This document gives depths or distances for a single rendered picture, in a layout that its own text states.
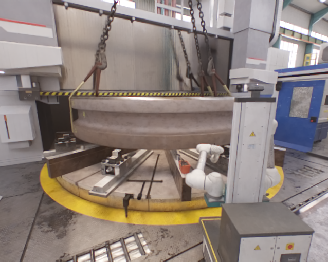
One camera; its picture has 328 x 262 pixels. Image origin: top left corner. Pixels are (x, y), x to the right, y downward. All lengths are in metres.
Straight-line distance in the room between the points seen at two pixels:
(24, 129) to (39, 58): 2.23
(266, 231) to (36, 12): 4.46
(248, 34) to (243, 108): 5.31
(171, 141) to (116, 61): 3.52
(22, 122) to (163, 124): 3.57
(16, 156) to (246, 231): 5.54
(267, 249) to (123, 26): 5.82
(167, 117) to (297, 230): 2.21
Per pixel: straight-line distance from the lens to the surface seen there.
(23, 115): 5.27
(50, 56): 3.63
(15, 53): 3.70
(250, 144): 1.69
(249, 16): 6.90
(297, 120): 7.18
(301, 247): 1.80
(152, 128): 3.02
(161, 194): 2.73
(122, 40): 5.86
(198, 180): 1.86
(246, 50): 6.65
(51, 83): 4.57
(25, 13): 4.26
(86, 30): 5.74
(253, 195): 1.93
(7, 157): 5.98
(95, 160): 4.01
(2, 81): 4.72
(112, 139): 3.22
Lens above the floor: 1.80
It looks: 12 degrees down
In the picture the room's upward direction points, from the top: straight up
